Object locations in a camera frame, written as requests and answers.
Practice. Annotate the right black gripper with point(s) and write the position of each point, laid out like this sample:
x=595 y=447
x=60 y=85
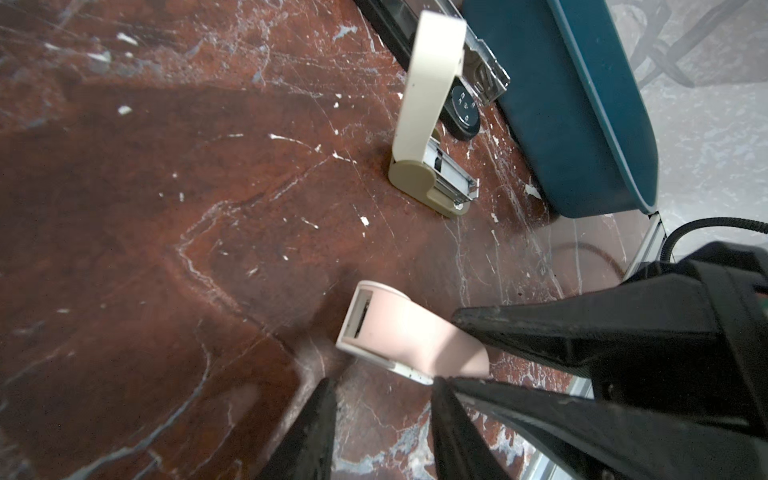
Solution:
x=687 y=339

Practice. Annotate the teal plastic tray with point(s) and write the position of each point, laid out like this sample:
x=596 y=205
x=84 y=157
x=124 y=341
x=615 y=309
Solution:
x=572 y=103

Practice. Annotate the black stapler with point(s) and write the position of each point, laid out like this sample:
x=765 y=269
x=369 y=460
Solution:
x=482 y=80

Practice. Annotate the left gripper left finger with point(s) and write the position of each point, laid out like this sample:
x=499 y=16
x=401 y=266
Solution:
x=306 y=451

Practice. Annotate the beige stapler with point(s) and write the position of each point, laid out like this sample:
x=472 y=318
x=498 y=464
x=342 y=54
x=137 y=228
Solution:
x=419 y=167

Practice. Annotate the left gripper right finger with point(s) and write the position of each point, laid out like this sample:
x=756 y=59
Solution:
x=459 y=450

